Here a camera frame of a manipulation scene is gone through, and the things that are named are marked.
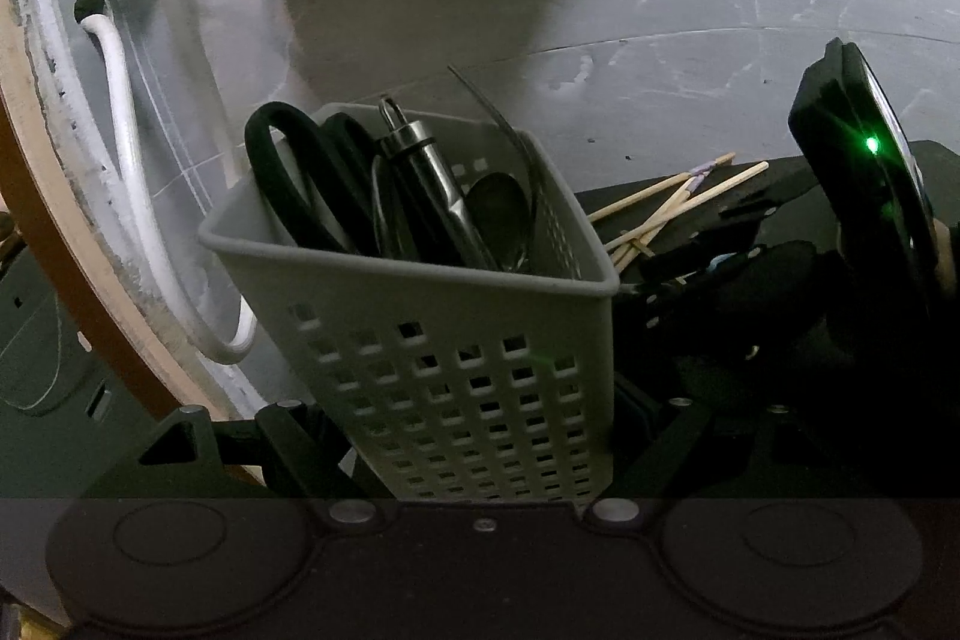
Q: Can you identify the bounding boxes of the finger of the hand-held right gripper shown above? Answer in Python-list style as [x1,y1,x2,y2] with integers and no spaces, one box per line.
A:
[700,164,827,238]
[636,242,767,313]

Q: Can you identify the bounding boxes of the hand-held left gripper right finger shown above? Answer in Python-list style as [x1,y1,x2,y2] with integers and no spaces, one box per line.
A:
[585,396,833,528]

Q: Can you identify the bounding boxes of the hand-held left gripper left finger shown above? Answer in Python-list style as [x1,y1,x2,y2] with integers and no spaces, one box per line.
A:
[139,404,376,528]

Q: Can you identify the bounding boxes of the plain wooden chopstick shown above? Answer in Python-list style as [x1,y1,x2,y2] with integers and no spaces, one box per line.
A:
[611,161,770,255]
[619,227,661,272]

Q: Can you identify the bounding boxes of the grey perforated utensil basket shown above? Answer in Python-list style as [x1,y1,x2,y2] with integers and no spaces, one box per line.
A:
[197,101,622,504]

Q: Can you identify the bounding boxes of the slim dark metal utensil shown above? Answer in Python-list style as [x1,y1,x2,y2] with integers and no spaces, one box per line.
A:
[447,65,542,229]

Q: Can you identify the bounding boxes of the silver spoon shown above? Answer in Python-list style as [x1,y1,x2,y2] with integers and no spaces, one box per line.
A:
[466,173,530,272]

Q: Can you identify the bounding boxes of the steel-handled peeler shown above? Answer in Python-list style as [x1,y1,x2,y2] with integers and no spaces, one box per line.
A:
[377,95,485,270]

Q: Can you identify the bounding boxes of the black-handled scissors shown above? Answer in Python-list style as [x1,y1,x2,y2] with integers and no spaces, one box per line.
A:
[244,100,395,257]

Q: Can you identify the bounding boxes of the dark green cabinet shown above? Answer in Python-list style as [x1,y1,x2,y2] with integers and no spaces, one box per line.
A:
[0,212,181,498]

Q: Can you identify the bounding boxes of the wooden door frame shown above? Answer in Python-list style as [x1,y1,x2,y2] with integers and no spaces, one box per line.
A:
[0,0,263,483]

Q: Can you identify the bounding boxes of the white flexible hose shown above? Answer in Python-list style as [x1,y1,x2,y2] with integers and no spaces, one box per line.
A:
[79,0,260,365]

